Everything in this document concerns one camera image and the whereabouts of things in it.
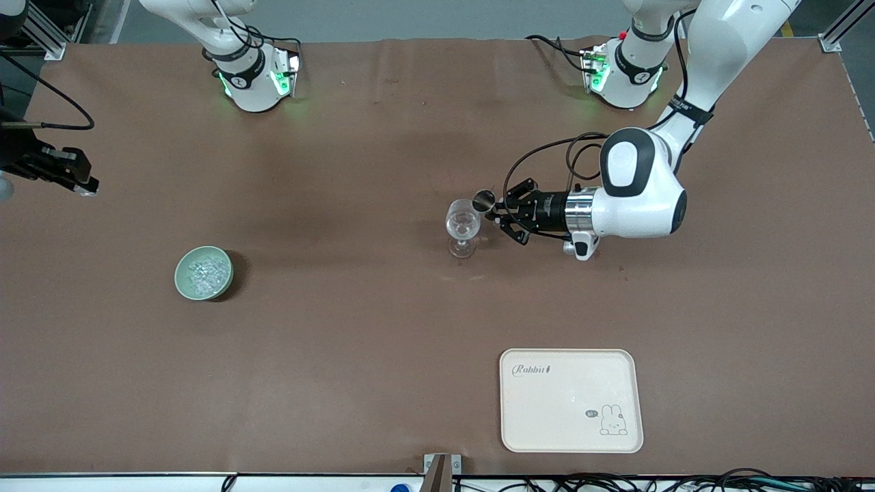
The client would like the cream rabbit print tray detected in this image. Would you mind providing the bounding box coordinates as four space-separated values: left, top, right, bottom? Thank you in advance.
499 348 645 454

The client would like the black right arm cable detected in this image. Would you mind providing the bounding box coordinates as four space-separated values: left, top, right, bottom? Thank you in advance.
0 51 95 132

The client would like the aluminium frame profile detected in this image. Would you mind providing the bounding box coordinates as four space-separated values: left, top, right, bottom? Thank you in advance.
817 0 875 54
17 0 69 62

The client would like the black left base cable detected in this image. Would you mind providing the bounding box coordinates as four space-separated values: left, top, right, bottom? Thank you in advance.
525 34 589 74

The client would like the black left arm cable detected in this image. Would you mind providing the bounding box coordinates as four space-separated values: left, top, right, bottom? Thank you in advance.
502 10 691 206

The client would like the grey base connector plate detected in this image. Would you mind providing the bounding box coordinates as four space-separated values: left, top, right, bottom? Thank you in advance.
581 46 610 93
272 49 301 98

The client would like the clear stemmed wine glass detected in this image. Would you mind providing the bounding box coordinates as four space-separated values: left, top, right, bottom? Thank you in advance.
445 199 482 259

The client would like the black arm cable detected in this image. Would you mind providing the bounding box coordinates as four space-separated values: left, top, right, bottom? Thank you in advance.
502 10 691 206
0 51 95 132

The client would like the black right base cable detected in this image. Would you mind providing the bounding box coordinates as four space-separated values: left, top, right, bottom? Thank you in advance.
205 0 303 69

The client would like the black base cable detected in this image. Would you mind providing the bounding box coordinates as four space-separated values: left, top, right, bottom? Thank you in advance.
205 0 303 69
525 34 589 74

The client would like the grey left base connector plate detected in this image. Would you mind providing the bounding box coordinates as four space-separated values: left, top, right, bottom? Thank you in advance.
581 46 610 93

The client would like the brown table cover mat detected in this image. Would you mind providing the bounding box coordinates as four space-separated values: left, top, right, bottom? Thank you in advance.
0 38 875 477

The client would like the grey metal mount bracket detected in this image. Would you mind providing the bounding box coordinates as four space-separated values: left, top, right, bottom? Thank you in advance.
422 453 462 492

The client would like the teal floor cable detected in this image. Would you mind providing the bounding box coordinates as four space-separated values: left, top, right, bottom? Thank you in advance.
745 478 821 492

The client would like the grey right base connector plate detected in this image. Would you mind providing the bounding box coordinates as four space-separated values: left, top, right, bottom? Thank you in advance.
272 49 301 98

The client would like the mint green bowl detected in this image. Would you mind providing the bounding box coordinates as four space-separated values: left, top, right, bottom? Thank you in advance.
174 245 235 301

